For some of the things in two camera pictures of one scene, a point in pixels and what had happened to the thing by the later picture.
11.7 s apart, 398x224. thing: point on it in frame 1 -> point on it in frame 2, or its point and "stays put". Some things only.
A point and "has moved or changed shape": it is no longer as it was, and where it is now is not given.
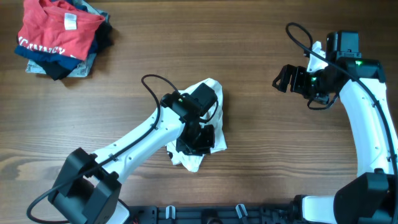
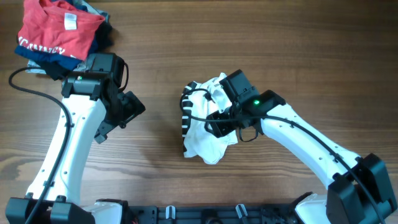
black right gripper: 298,79 -> 218,123
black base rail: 214,215 stays put
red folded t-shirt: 59,27 stays put
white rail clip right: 239,211 stays put
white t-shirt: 216,119 has moved or changed shape
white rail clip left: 173,212 stays put
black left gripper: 197,143 -> 131,106
